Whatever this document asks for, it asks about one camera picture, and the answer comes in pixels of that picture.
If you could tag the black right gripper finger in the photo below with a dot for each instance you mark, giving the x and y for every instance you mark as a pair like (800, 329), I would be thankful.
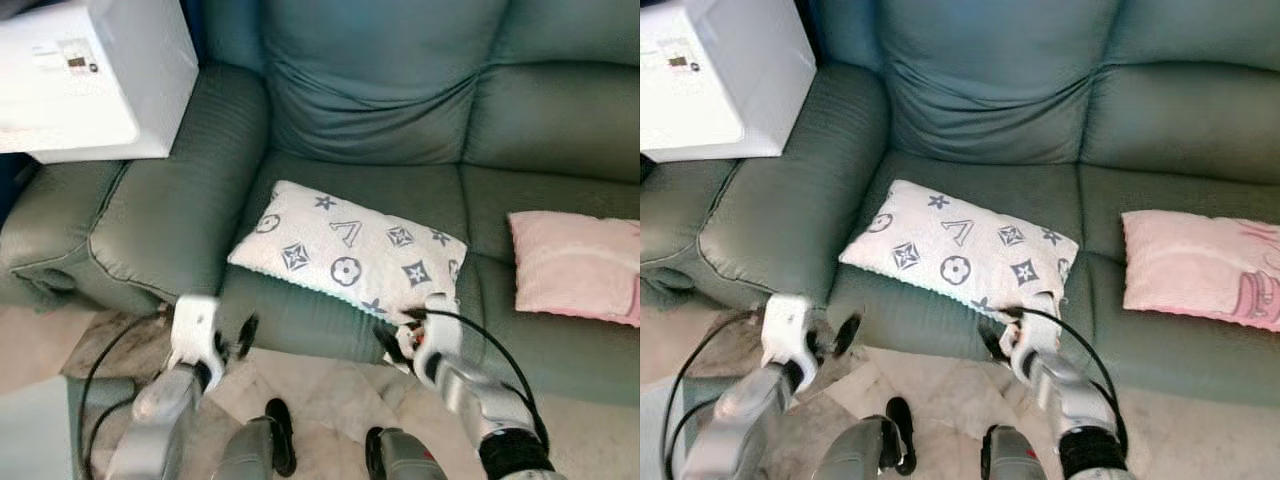
(386, 342)
(988, 340)

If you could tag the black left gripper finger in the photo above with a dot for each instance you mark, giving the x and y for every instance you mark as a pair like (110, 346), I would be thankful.
(850, 332)
(247, 334)

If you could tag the white pillow with blue print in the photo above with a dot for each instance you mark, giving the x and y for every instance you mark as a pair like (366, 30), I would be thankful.
(950, 245)
(340, 245)

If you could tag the pink pillow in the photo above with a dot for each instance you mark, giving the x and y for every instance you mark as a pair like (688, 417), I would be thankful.
(1190, 265)
(570, 265)

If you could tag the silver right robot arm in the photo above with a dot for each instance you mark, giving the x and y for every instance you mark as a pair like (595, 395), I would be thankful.
(1075, 400)
(480, 400)

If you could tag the green leather sofa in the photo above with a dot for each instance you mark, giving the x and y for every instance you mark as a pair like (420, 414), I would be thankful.
(400, 100)
(1000, 100)

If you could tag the robot left leg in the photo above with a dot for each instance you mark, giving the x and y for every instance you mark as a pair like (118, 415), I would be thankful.
(860, 450)
(245, 450)

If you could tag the robot leg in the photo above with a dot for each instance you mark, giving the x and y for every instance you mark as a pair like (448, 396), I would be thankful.
(860, 450)
(405, 455)
(245, 450)
(1020, 455)

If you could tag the robot right leg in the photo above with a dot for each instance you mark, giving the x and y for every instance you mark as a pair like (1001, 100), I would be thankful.
(405, 455)
(1020, 455)

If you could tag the white appliance box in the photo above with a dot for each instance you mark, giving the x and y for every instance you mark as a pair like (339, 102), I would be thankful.
(720, 100)
(100, 100)

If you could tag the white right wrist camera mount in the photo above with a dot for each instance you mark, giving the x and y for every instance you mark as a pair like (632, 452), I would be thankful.
(440, 335)
(1040, 335)

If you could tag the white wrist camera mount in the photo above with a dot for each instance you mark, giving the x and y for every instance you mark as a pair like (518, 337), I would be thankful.
(1040, 335)
(195, 325)
(440, 335)
(790, 325)

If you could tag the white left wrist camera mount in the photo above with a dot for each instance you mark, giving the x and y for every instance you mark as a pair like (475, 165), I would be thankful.
(790, 325)
(195, 325)

